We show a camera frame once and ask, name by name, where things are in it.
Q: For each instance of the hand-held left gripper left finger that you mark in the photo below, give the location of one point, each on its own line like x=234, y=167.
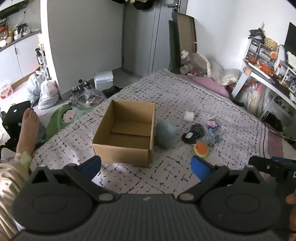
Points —
x=91, y=165

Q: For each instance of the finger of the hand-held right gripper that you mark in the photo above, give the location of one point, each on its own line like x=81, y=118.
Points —
x=263, y=165

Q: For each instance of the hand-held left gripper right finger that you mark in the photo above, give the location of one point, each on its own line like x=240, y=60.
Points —
x=200, y=168

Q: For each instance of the orange slice soft toy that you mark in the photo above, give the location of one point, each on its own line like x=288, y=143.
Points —
x=200, y=149

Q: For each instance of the brown cardboard box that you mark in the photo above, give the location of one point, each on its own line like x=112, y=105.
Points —
x=122, y=155

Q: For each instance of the black plush toy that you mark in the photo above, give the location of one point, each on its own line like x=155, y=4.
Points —
x=196, y=131

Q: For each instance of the blue tissue packet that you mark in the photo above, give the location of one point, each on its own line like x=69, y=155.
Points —
x=213, y=124

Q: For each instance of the grey plush toy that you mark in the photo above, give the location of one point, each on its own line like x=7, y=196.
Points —
x=166, y=135

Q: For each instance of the white soft packet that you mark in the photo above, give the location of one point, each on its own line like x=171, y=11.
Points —
x=190, y=116

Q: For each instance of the person's right hand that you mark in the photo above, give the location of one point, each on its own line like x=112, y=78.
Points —
x=293, y=208

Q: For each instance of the pink bedsheet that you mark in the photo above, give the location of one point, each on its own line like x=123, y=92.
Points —
x=276, y=143

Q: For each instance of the green cartoon cushion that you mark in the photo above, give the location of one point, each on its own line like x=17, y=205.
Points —
x=67, y=115

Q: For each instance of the clear plastic bag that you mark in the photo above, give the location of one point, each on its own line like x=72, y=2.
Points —
x=89, y=98

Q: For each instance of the person's bare foot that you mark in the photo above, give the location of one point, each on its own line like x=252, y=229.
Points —
x=29, y=129

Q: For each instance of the grey printed blanket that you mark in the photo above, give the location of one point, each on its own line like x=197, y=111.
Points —
x=175, y=92

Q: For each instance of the person's patterned trouser leg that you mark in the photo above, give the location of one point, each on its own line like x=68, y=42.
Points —
x=11, y=185

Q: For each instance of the white plastic bag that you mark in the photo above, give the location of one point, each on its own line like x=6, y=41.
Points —
x=48, y=93

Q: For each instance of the pink pillow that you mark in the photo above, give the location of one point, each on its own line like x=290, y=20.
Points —
x=208, y=84

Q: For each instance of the white storage box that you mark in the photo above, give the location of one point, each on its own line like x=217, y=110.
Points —
x=104, y=80

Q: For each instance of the white desk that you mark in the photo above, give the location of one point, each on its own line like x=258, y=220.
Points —
x=261, y=78

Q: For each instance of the black polka dot cloth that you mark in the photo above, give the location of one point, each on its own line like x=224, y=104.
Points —
x=13, y=120

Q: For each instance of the white stuffed bag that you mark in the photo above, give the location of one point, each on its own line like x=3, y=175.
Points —
x=229, y=76

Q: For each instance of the grey plastic bag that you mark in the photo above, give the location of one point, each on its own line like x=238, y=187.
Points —
x=34, y=84

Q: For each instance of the paper cup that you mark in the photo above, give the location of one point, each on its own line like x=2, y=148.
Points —
x=185, y=69

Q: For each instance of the pile of crumpled plastic bags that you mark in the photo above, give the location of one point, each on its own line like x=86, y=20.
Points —
x=201, y=63

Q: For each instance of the clear plastic bottle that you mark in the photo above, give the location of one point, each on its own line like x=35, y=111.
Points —
x=185, y=56

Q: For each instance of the clear drawer organizer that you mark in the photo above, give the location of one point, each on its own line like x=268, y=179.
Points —
x=260, y=49

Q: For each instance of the wicker basket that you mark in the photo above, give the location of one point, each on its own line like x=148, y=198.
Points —
x=270, y=43

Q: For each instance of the black monitor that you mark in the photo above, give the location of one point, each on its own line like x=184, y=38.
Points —
x=291, y=39

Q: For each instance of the flat cardboard sheet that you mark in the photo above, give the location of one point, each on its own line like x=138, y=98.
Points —
x=186, y=34

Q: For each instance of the kitchen counter with clutter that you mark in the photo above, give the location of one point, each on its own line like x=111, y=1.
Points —
x=16, y=34

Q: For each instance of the hanging dark clothes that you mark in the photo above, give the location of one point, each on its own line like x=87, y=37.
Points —
x=138, y=3

